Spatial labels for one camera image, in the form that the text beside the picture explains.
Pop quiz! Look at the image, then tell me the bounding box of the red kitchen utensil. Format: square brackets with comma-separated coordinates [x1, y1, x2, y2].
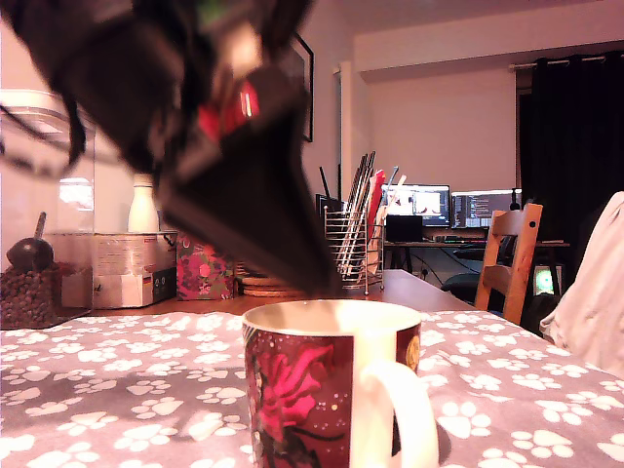
[366, 169, 387, 230]

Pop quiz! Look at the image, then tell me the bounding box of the grey paw print cloth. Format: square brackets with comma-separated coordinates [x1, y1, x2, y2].
[0, 309, 624, 468]

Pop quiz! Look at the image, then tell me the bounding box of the black curtain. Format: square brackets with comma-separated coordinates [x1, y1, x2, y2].
[517, 51, 624, 337]

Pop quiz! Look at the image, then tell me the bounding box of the black router with antennas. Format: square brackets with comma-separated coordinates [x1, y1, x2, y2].
[316, 164, 350, 274]

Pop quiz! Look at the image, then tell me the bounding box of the dark brown scoop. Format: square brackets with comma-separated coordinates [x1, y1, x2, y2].
[6, 211, 56, 272]

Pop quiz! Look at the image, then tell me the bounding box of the dark desk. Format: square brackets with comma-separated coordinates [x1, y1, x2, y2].
[383, 238, 571, 287]

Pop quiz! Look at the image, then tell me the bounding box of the white mug red flower print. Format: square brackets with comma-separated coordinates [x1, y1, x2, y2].
[241, 298, 443, 468]

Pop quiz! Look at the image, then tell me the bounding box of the round cork trivet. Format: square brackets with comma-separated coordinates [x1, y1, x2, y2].
[242, 285, 318, 299]
[237, 270, 293, 290]

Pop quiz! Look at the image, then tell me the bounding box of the computer case glowing fan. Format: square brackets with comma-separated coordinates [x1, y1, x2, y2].
[530, 264, 563, 297]

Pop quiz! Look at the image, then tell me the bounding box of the black corrugated cable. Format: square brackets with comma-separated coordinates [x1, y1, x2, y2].
[0, 95, 92, 172]

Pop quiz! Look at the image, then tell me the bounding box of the wooden chair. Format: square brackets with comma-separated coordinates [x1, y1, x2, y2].
[474, 203, 545, 327]

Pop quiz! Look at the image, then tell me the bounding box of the monitor showing code text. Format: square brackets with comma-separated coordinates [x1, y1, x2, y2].
[450, 189, 523, 230]

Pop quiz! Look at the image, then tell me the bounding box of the white metal bottle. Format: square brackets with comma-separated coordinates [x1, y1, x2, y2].
[128, 174, 161, 234]

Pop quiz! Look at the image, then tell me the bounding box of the metal wire utensil rack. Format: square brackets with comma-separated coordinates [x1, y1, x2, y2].
[323, 205, 386, 296]

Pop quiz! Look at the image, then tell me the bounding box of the white printed cardboard box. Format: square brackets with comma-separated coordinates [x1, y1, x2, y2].
[46, 231, 179, 310]

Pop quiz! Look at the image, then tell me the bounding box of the white vertical pipe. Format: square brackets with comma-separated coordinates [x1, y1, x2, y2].
[333, 60, 353, 204]

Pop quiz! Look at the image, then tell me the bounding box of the clear container white lid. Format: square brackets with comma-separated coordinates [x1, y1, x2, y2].
[0, 89, 98, 329]

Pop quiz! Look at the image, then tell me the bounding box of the small black box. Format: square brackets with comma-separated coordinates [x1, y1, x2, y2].
[384, 214, 424, 244]

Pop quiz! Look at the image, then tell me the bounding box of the black utensil handles bundle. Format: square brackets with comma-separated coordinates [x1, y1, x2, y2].
[335, 150, 377, 287]

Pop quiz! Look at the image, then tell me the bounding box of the monitor showing video windows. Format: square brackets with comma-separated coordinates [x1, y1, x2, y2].
[381, 183, 451, 228]

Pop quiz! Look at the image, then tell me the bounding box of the pale draped fabric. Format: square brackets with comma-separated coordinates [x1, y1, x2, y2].
[539, 191, 624, 379]

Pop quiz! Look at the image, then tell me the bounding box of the white curtain rod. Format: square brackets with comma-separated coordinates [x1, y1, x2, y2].
[509, 54, 624, 72]

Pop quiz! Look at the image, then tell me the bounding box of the dark office chair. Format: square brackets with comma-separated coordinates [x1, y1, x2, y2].
[441, 272, 484, 306]

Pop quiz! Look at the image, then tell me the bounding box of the black framed picture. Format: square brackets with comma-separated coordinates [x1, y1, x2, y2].
[292, 31, 316, 143]

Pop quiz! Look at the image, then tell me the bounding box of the floral tissue box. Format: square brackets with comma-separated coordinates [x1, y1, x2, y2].
[175, 231, 236, 301]

